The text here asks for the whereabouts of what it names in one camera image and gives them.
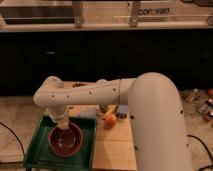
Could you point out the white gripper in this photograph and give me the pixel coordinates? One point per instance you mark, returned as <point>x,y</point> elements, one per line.
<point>62,124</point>

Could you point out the brown ceramic bowl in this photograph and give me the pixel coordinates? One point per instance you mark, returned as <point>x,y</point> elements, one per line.
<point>65,143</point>

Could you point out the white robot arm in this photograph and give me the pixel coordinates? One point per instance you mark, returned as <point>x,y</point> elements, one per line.
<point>158,125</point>

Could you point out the green plastic tray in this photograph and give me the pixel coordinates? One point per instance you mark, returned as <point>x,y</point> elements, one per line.
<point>39,154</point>

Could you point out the pile of dark red food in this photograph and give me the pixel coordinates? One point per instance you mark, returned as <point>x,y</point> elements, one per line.
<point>78,85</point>

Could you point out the orange fruit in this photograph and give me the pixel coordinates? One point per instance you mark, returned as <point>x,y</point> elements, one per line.
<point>110,120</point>

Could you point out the yellow banana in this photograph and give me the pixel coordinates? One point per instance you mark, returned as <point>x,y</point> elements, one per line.
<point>111,110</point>

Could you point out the wooden board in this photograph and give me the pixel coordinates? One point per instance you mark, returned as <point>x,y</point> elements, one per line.
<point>114,144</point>

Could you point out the small blue box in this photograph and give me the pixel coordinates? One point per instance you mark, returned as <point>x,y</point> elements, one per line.
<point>122,111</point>

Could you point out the wooden crate with lettering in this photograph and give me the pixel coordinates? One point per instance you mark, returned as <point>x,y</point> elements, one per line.
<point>99,15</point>

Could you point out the clutter items on floor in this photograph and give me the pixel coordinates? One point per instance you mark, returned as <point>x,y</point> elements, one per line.
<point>205,107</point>

